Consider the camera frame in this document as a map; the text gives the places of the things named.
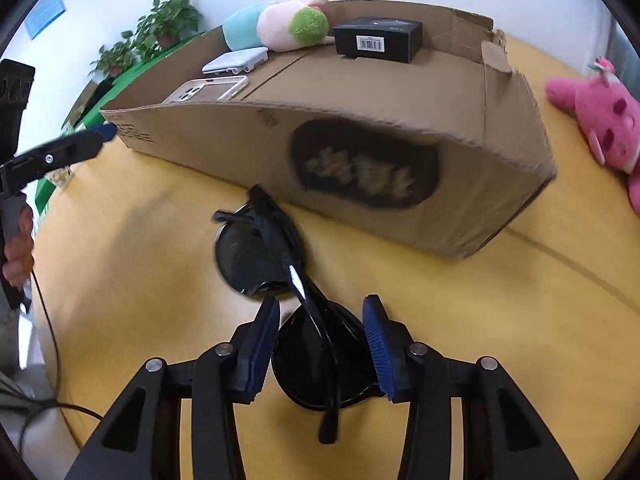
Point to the green cloth table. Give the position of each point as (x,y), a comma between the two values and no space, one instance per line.
(92,116)

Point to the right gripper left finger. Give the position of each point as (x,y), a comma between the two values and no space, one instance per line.
(138,437)

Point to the pink bear plush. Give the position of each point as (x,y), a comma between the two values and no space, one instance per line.
(608,117)

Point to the person left hand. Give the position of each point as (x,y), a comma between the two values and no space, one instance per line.
(18,251)

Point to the white card device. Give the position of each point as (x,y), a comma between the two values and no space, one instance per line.
(236,62)

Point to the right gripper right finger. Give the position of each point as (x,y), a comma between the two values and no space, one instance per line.
(504,437)

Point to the blue wall poster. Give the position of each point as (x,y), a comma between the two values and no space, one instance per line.
(43,14)

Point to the large potted plant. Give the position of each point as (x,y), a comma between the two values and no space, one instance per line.
(164,26)

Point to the brown cardboard box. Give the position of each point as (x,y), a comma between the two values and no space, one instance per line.
(439,154)

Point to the black product box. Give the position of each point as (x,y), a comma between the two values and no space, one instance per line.
(389,39)

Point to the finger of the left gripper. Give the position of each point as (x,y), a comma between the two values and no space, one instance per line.
(76,147)

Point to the white clear phone case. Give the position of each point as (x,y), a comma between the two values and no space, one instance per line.
(207,90)

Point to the pink teal pig plush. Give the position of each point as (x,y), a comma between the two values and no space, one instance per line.
(280,27)

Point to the small potted plant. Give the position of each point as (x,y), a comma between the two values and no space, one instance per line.
(114,60)

